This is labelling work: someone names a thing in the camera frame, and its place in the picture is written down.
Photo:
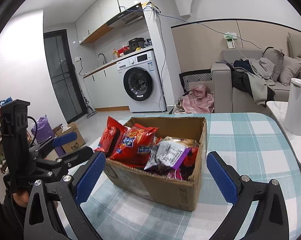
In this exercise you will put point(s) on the black rice cooker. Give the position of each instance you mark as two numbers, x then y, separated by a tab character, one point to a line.
136	43

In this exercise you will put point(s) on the pile of clothes on sofa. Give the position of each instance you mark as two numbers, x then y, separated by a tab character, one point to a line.
245	80

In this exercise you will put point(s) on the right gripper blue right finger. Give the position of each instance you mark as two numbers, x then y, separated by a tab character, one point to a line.
270	220

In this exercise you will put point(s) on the black patterned basket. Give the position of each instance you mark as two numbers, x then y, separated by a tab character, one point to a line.
186	78

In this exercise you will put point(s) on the teal plaid tablecloth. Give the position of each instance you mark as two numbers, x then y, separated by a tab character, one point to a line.
253	144

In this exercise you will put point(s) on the white washing machine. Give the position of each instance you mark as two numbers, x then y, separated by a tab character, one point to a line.
142	82

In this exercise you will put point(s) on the person's left hand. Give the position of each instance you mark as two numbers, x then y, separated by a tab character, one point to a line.
21	198

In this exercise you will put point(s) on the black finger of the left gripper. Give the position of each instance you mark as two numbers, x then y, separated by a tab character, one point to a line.
75	158

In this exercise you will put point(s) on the purple bag on floor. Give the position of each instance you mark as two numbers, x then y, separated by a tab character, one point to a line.
43	129

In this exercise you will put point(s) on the red cone snack bag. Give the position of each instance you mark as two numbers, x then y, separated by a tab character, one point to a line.
135	147

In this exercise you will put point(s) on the cardboard box on floor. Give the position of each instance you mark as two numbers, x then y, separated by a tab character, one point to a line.
74	145

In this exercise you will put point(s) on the red wafer bar packet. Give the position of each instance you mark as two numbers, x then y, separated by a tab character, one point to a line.
111	137

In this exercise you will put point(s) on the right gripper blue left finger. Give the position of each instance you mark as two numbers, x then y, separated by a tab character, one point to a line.
42	220

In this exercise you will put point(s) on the brown cardboard SF box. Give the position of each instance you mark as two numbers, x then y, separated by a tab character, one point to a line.
179	194

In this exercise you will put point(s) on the black glass door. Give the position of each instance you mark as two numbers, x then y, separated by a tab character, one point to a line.
63	75

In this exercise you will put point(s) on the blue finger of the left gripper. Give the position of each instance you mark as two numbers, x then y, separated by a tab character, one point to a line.
64	139

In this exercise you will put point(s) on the pink cloth on floor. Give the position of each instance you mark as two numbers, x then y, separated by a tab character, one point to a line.
199	100

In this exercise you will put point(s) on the white cylindrical appliance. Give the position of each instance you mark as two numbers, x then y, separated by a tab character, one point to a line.
292	121

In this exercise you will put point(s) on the purple silver snack bag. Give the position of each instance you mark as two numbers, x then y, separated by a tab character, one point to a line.
167	154

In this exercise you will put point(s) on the silver red noodle snack bag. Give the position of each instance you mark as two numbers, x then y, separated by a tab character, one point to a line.
184	142

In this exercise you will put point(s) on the white kitchen counter cabinet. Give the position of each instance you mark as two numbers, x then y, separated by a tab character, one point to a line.
105	88

